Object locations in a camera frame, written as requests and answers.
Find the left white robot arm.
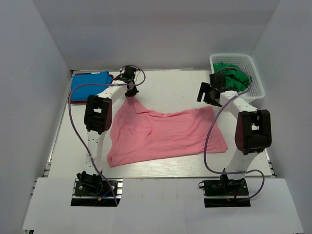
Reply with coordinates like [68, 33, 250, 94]
[83, 65, 141, 176]

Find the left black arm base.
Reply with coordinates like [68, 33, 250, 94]
[71, 179, 123, 207]

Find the folded red t shirt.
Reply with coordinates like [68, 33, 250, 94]
[67, 73, 115, 105]

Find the white plastic basket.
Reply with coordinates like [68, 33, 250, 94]
[210, 53, 265, 103]

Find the folded blue t shirt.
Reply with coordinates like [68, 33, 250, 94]
[70, 71, 112, 102]

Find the pink t shirt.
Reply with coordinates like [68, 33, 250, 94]
[107, 97, 228, 167]

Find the green t shirt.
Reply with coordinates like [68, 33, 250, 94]
[213, 62, 252, 92]

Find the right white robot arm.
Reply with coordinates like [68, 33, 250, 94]
[197, 72, 272, 195]

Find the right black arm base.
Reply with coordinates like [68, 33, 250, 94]
[198, 180, 251, 208]

